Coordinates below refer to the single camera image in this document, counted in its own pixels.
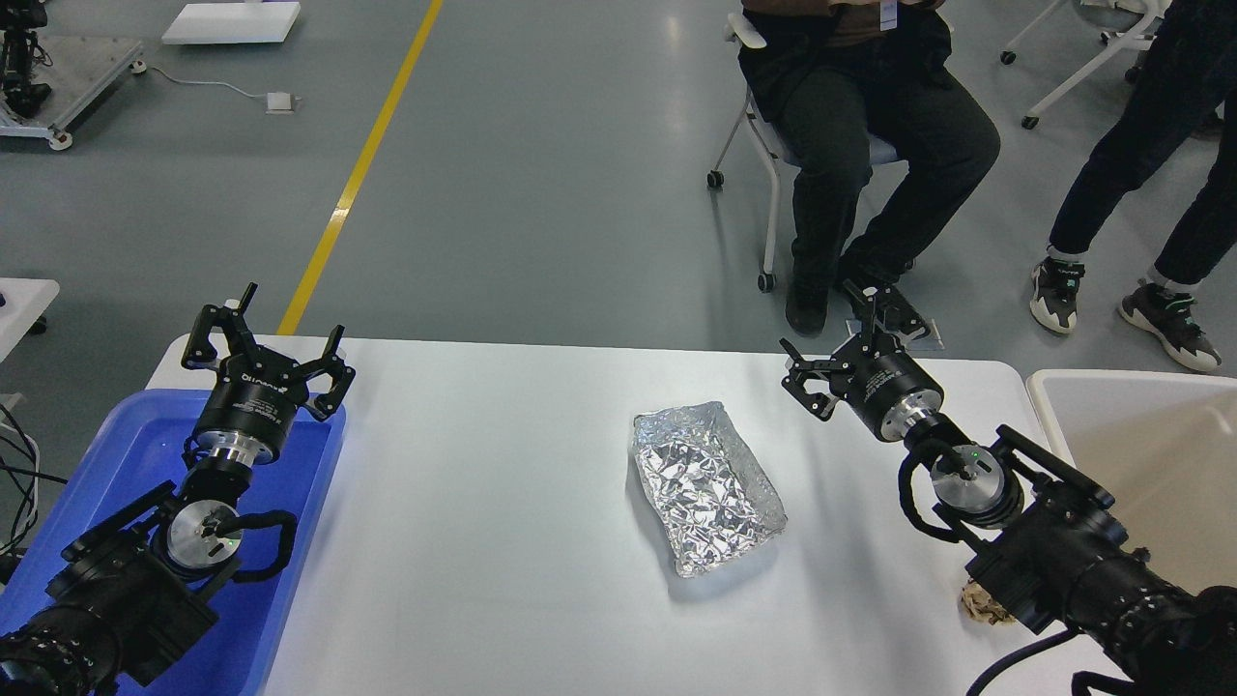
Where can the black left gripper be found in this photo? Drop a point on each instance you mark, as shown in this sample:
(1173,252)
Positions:
(253,401)

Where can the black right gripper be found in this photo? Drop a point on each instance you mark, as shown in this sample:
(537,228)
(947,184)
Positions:
(887,389)

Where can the aluminium foil tray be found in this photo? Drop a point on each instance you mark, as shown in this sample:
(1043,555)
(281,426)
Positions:
(707,487)

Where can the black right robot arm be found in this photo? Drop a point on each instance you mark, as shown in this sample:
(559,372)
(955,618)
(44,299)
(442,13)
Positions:
(1045,547)

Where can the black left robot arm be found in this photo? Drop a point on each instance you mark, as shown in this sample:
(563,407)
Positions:
(135,594)

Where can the clear floor plate right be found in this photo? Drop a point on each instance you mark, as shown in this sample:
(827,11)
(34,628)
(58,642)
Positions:
(927,340)

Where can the white office chair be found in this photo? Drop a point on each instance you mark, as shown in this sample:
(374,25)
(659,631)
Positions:
(771,150)

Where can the white side table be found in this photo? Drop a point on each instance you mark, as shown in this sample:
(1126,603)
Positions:
(25,301)

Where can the seated person in black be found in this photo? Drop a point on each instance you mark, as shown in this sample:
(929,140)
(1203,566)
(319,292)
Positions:
(889,143)

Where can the crumpled brown paper ball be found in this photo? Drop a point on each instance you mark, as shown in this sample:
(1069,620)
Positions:
(980,606)

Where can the beige plastic bin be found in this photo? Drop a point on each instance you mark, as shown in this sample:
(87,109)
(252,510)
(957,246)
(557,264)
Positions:
(1164,445)

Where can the white flat board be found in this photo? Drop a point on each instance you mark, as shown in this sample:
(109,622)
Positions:
(259,22)

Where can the metal wheeled platform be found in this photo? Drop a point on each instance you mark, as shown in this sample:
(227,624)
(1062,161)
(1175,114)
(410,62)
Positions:
(48,81)

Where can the white rolling chair base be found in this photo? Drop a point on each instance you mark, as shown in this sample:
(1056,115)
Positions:
(1091,33)

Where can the standing person black trousers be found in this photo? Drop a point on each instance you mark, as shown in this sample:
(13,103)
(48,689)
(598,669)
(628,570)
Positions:
(1190,72)

